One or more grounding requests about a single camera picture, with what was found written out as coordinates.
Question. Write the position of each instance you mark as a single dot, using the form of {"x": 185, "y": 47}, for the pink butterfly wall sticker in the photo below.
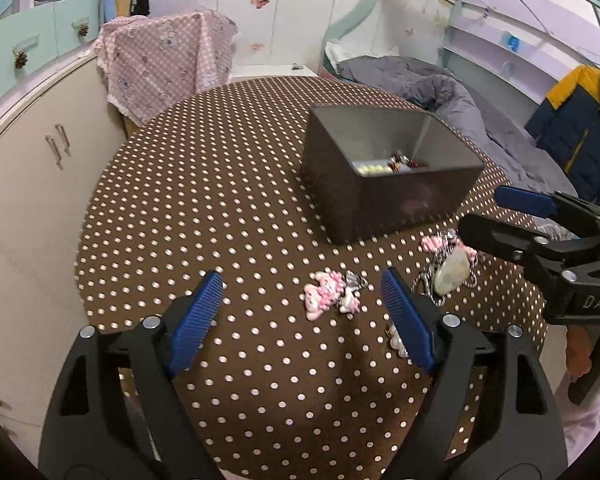
{"x": 260, "y": 0}

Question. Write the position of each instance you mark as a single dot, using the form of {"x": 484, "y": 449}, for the red stool with white top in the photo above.
{"x": 275, "y": 71}

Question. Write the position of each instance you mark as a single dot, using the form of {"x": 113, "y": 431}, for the pine cone drawer knob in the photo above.
{"x": 83, "y": 29}
{"x": 20, "y": 59}

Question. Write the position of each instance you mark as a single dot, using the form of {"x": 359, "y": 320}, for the grey metal tin box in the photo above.
{"x": 340, "y": 170}

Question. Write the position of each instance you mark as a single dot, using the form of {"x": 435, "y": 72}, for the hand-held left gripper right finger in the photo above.
{"x": 410, "y": 320}

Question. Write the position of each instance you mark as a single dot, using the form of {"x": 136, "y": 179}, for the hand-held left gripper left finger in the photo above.
{"x": 197, "y": 320}

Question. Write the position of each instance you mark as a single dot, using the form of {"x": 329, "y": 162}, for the small blue box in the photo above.
{"x": 512, "y": 41}

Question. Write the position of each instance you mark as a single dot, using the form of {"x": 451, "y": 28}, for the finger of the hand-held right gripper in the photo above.
{"x": 525, "y": 202}
{"x": 500, "y": 240}

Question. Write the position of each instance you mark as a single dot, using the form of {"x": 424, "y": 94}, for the person's right hand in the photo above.
{"x": 577, "y": 350}

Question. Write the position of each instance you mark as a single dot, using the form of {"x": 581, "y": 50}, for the grey duvet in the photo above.
{"x": 455, "y": 95}

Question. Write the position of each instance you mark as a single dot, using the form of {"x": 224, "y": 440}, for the white cabinet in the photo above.
{"x": 30, "y": 210}

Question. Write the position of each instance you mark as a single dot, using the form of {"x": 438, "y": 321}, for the teal drawer unit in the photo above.
{"x": 40, "y": 40}

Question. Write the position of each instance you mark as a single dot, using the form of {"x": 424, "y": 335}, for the yellow and navy jacket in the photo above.
{"x": 575, "y": 130}

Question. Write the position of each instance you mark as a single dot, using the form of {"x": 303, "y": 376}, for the pink checked cloth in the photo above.
{"x": 165, "y": 60}

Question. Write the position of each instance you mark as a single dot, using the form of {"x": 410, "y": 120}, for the white pillow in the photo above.
{"x": 350, "y": 52}

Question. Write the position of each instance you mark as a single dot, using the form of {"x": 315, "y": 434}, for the white wall shelf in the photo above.
{"x": 480, "y": 35}

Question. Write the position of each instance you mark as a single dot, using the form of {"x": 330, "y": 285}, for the person's pale pink clothing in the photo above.
{"x": 585, "y": 420}

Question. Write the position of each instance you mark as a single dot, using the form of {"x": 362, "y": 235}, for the brown polka-dot tablecloth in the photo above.
{"x": 205, "y": 200}

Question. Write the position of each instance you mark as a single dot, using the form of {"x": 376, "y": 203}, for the pink bead charm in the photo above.
{"x": 432, "y": 243}

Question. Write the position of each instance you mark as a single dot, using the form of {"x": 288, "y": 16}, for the pale jade pendant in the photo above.
{"x": 452, "y": 270}

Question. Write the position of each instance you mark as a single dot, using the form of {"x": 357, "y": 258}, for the teal bed frame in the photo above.
{"x": 360, "y": 10}

